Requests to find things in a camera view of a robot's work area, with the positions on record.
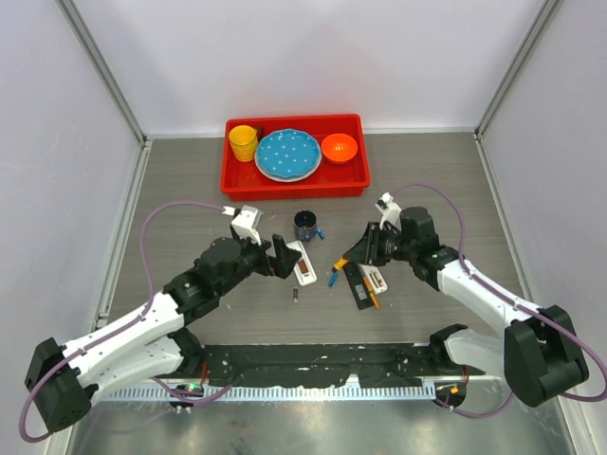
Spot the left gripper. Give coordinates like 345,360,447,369
216,230,300,297

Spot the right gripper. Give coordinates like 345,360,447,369
344,222,416,266

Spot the black remote control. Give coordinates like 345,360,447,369
342,262,375,311

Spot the yellow handled screwdriver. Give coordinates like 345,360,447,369
332,258,348,273

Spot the orange battery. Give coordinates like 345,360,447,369
362,271,374,292
370,292,380,309

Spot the slim white remote control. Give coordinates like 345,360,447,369
359,264,388,294

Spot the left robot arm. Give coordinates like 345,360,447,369
19,229,302,442

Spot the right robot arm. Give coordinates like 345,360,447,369
343,207,589,408

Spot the dark blue round cup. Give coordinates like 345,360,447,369
293,210,318,243

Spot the red plastic tray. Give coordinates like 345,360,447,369
219,114,371,201

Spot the blue polka dot plate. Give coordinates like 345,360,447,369
255,129,322,182

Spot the orange bowl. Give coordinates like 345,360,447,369
321,133,359,164

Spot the yellow ribbed cup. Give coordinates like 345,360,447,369
228,125,265,163

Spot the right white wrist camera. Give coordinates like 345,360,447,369
375,192,401,230

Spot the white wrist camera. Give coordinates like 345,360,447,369
222,206,263,246
375,192,401,230

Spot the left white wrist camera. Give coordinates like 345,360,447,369
222,206,263,246

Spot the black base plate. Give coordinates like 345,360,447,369
146,341,487,389

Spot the slotted cable duct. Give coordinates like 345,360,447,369
103,380,436,403

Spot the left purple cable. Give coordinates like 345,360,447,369
18,201,238,445

